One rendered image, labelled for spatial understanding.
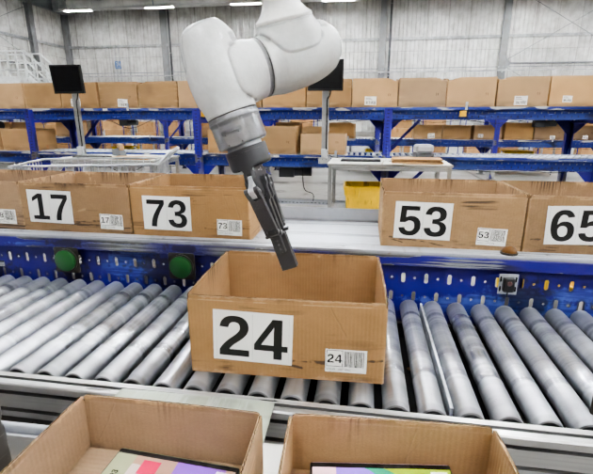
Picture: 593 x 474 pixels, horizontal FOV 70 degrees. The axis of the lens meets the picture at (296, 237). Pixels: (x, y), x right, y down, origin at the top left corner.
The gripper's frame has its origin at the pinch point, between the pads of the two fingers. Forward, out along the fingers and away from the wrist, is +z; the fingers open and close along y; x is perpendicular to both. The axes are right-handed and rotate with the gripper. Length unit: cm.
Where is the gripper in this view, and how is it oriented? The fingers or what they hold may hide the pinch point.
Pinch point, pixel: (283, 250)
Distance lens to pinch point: 79.8
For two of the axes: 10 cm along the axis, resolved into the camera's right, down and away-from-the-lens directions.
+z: 3.4, 9.2, 2.0
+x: 9.3, -2.9, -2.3
